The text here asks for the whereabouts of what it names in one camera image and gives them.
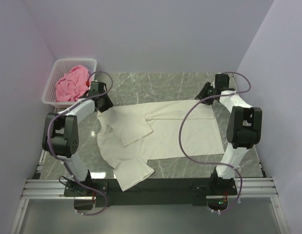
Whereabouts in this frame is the cream white t shirt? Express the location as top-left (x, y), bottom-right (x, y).
top-left (97, 100), bottom-right (224, 191)

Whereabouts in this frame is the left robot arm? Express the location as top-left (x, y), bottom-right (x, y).
top-left (42, 81), bottom-right (113, 189)

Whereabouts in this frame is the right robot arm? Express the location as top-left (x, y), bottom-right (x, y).
top-left (196, 73), bottom-right (263, 195)

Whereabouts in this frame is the pink t shirt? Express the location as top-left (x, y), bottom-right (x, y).
top-left (56, 65), bottom-right (90, 102)

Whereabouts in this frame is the white plastic laundry basket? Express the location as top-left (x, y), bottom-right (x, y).
top-left (41, 58), bottom-right (97, 109)

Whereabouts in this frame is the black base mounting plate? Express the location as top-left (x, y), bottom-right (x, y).
top-left (63, 177), bottom-right (237, 211)

